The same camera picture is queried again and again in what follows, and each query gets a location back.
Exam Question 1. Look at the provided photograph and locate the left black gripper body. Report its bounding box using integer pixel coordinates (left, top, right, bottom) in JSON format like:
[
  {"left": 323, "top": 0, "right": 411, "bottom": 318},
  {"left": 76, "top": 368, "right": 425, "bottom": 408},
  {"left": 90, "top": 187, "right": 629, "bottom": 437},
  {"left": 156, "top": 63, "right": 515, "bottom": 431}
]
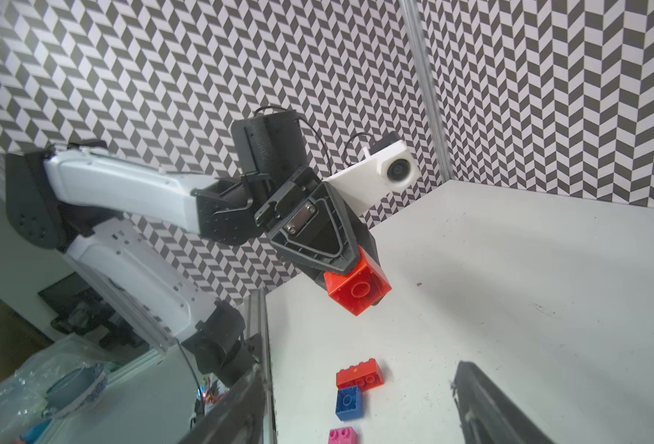
[{"left": 255, "top": 168, "right": 327, "bottom": 244}]

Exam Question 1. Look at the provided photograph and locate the small red lego brick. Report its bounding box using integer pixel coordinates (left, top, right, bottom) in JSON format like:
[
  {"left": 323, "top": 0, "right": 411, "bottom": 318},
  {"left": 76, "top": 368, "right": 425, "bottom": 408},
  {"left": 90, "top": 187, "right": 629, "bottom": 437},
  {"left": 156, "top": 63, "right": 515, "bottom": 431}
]
[{"left": 323, "top": 247, "right": 392, "bottom": 316}]

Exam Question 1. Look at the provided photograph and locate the pink lego brick near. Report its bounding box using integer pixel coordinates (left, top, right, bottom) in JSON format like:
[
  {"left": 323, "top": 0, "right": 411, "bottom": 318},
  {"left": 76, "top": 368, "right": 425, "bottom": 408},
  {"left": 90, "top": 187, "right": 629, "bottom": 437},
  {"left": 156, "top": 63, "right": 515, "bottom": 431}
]
[{"left": 328, "top": 427, "right": 360, "bottom": 444}]

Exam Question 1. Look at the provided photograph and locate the blue small lego brick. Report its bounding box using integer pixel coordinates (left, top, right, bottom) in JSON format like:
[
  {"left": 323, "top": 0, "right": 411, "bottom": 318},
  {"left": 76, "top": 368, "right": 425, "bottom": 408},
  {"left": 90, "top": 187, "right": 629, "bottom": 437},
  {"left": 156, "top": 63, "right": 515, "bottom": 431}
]
[{"left": 336, "top": 386, "right": 364, "bottom": 422}]

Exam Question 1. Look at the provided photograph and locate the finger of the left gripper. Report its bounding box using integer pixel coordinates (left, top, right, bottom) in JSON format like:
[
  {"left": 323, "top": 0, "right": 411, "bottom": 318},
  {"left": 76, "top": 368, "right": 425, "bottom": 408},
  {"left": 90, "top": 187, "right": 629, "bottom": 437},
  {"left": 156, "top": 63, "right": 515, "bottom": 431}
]
[
  {"left": 266, "top": 181, "right": 360, "bottom": 275},
  {"left": 351, "top": 216, "right": 388, "bottom": 308}
]

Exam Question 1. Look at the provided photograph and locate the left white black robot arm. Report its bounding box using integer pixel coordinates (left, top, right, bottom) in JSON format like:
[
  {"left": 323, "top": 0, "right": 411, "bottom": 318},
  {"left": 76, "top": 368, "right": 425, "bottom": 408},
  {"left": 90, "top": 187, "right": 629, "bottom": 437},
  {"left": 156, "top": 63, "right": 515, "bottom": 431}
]
[{"left": 5, "top": 107, "right": 412, "bottom": 386}]

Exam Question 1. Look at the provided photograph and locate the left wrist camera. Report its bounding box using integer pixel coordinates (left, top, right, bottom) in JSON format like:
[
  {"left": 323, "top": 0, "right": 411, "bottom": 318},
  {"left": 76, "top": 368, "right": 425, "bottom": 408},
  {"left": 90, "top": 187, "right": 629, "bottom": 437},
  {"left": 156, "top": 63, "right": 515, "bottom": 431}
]
[{"left": 325, "top": 132, "right": 421, "bottom": 216}]

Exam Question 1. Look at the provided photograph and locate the aluminium front rail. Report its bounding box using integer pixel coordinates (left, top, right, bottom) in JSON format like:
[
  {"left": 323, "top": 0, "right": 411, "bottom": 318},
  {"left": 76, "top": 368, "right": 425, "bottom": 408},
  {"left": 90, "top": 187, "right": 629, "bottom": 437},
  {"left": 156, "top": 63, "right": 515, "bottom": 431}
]
[{"left": 239, "top": 288, "right": 278, "bottom": 444}]

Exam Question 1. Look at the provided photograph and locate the red stacked lego brick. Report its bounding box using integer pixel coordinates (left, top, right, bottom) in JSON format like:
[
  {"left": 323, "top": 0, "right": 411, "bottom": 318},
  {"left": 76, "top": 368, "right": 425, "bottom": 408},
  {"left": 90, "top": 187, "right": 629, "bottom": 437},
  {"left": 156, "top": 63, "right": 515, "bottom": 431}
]
[{"left": 336, "top": 358, "right": 384, "bottom": 392}]

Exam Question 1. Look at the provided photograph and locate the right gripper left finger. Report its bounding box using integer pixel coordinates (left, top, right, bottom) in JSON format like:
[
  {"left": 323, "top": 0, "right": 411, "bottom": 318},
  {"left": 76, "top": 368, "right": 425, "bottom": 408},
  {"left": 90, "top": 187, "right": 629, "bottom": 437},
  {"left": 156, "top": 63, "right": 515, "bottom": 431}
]
[{"left": 179, "top": 364, "right": 266, "bottom": 444}]

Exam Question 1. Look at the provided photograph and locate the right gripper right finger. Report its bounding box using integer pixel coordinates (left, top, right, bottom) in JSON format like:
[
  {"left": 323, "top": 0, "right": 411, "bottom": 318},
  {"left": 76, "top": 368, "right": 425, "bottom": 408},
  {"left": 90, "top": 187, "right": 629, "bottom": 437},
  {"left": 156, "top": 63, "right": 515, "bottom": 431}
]
[{"left": 451, "top": 361, "right": 554, "bottom": 444}]

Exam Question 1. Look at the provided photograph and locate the patterned bowl in plastic bag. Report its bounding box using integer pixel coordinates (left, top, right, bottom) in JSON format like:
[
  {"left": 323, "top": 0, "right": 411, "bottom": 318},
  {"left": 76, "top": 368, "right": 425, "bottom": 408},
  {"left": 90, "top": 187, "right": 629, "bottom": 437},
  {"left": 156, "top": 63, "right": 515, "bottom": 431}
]
[{"left": 41, "top": 364, "right": 108, "bottom": 420}]

